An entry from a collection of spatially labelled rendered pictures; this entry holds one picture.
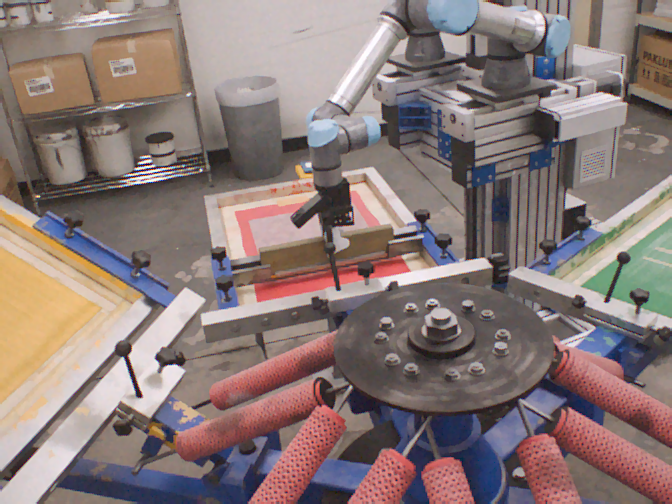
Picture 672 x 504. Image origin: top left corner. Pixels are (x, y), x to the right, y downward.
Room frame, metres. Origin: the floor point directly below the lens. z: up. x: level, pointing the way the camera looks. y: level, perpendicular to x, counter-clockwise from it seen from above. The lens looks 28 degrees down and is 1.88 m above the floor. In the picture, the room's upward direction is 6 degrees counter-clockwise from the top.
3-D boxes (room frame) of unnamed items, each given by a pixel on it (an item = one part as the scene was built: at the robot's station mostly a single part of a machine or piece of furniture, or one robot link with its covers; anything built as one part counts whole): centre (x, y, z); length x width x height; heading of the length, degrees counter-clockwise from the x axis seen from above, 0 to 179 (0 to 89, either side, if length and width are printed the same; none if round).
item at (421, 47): (2.64, -0.41, 1.31); 0.15 x 0.15 x 0.10
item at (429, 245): (1.64, -0.26, 0.98); 0.30 x 0.05 x 0.07; 10
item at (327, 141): (1.63, 0.00, 1.31); 0.09 x 0.08 x 0.11; 123
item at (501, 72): (2.18, -0.59, 1.31); 0.15 x 0.15 x 0.10
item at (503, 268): (1.45, -0.37, 1.02); 0.07 x 0.06 x 0.07; 10
